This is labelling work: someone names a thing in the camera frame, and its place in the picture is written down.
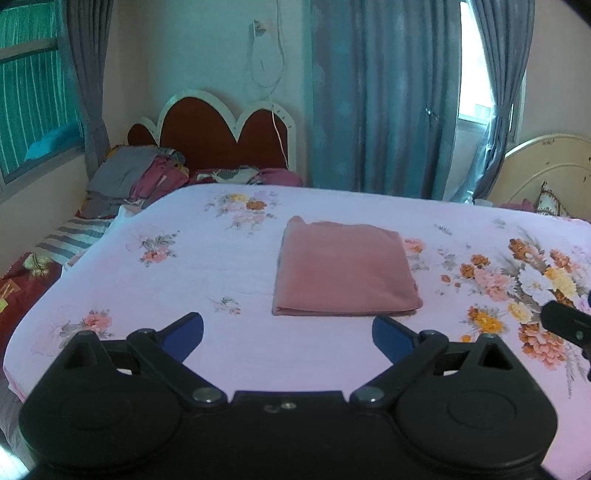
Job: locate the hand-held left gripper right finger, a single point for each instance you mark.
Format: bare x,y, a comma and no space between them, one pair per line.
392,339

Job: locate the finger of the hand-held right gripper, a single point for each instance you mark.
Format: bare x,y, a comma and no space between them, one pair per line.
565,321

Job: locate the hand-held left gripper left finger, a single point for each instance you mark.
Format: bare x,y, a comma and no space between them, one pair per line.
182,337

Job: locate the pink long-sleeved sweater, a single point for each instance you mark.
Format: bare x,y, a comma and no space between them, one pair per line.
344,267

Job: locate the pile of clothes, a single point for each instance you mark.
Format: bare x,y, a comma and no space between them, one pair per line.
124,180

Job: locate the floral white bed sheet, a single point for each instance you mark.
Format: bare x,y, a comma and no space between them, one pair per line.
184,277

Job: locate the patterned pillow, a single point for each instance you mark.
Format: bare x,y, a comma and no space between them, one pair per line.
554,201

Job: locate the pink blanket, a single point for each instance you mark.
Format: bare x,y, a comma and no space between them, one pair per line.
521,204

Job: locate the striped cloth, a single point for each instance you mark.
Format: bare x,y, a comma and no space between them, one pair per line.
74,235

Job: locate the cream headboard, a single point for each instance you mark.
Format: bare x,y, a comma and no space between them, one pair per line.
540,166

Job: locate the dark red blanket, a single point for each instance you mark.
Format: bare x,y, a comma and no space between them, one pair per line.
23,290

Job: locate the dark red floral pillow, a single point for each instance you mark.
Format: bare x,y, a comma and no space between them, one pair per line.
244,176

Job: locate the red scalloped headboard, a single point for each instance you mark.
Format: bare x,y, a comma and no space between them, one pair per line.
203,134

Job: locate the teal cloth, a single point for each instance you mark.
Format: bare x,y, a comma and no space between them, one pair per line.
53,143

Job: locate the tied blue curtain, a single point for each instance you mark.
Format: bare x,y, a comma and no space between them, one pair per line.
501,92

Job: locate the wide blue curtain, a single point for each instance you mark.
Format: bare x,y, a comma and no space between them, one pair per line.
383,92

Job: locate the bright window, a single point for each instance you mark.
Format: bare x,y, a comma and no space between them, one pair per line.
473,69

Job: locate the grey curtain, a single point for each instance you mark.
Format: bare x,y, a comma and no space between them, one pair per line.
90,83

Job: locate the teal-lit window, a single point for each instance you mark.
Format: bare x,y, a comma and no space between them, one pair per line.
32,78

